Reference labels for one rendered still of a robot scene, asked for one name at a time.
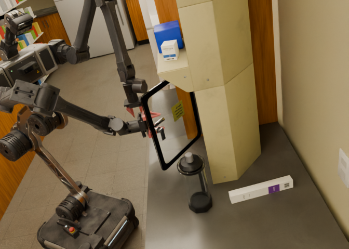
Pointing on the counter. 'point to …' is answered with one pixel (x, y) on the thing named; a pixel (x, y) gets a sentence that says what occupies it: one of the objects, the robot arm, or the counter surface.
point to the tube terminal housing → (224, 81)
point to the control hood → (176, 70)
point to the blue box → (168, 34)
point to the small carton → (170, 50)
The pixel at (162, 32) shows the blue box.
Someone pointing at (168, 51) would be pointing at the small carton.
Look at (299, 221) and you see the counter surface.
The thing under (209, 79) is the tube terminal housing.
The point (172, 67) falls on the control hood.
